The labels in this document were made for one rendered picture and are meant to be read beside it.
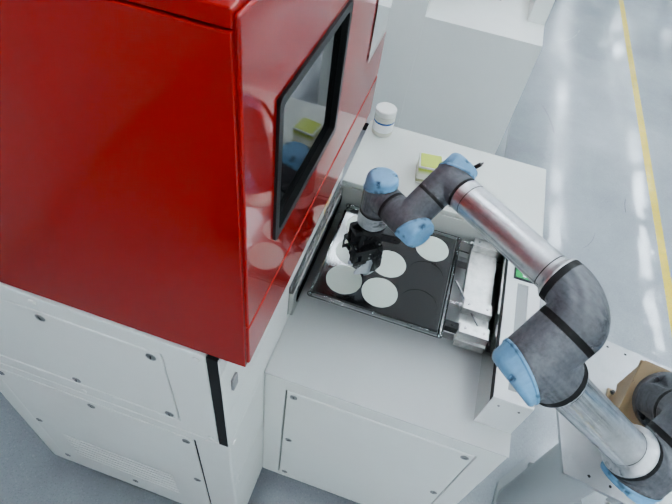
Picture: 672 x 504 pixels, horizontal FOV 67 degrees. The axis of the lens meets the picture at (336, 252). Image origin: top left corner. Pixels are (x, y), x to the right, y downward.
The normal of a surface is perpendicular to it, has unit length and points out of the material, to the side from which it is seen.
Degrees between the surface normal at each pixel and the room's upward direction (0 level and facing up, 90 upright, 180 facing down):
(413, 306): 0
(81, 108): 90
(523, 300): 0
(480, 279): 0
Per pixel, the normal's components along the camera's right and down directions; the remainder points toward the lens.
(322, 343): 0.11, -0.65
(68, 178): -0.29, 0.70
